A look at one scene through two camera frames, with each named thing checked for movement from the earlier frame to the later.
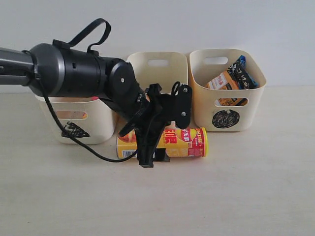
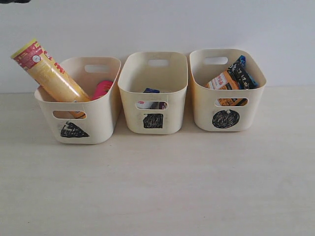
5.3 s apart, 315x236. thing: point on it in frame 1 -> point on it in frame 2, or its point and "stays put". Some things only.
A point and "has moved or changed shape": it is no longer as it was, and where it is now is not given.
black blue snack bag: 238,72 stays put
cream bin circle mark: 207,65 stays put
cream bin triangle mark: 90,120 stays put
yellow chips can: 178,142 has moved or changed shape
